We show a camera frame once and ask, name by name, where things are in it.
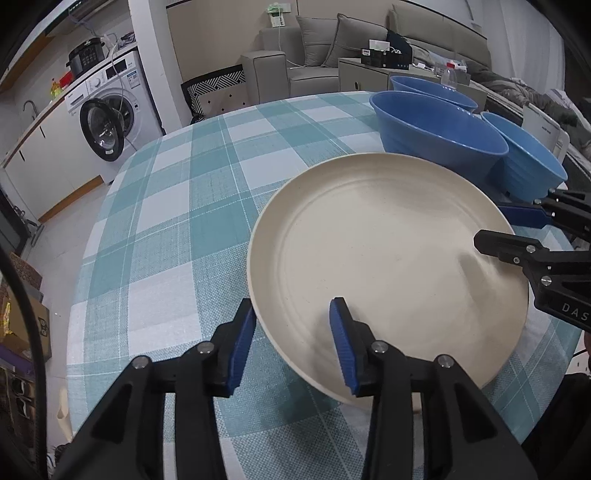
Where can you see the grey cushion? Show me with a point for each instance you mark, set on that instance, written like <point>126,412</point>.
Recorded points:
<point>355,41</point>
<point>314,41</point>

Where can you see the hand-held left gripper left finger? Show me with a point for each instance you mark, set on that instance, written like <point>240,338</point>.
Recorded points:
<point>240,346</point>

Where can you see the cream plate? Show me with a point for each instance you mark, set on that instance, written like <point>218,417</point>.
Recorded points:
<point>392,254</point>

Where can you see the black box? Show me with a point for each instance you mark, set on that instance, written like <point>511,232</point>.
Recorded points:
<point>383,60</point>

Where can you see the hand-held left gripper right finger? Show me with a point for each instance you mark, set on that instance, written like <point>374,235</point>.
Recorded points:
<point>344,346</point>

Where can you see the light blue bowl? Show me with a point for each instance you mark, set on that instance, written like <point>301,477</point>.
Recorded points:
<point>526,157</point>

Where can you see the small white box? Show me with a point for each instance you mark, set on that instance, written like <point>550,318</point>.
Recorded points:
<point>379,45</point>

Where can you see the white washing machine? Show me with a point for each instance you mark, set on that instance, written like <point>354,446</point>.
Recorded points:
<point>138,115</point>

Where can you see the grey blanket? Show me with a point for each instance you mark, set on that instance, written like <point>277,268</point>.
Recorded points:
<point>531,92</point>

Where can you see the teal checked tablecloth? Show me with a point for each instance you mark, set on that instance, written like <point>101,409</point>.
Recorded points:
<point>161,230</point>

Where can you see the black white patterned cushion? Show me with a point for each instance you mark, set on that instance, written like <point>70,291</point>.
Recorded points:
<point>212,83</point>

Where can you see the white lower kitchen cabinets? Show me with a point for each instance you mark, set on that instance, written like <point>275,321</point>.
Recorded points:
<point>55,152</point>

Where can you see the yellow bottle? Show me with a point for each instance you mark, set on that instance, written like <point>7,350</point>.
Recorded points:
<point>55,87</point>

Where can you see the patterned cardboard box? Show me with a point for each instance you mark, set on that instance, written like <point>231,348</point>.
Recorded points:
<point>25,274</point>

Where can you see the black pressure cooker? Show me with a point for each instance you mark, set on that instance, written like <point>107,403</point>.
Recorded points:
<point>85,55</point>

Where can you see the grey sofa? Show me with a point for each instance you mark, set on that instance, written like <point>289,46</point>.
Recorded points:
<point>263,74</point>

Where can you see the kitchen faucet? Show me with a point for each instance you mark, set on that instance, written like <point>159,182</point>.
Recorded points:
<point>30,106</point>

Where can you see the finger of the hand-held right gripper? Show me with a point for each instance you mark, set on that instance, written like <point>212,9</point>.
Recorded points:
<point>503,242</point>
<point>521,217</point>

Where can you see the plastic water bottle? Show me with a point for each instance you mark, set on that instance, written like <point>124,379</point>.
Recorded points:
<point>449,78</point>

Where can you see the beige side cabinet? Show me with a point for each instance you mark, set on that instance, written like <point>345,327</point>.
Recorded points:
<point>364,81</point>

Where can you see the green wall charger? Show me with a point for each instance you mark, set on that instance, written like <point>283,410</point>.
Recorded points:
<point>277,16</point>

